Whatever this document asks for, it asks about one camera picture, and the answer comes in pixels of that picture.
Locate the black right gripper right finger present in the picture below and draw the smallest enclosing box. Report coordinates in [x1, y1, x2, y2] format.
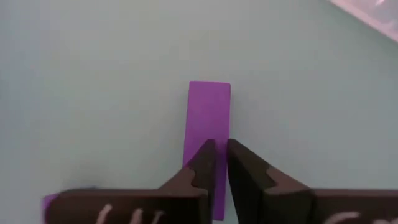
[226, 138, 398, 224]

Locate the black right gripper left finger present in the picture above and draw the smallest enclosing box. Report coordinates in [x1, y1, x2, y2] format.
[43, 139, 217, 224]

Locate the purple rectangular block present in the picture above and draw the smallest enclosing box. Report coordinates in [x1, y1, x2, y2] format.
[182, 80, 231, 222]
[42, 192, 62, 223]

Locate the green table mat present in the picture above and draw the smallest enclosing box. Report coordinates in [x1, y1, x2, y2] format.
[0, 0, 398, 224]

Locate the clear plastic container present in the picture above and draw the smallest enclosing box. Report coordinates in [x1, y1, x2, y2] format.
[328, 0, 398, 43]

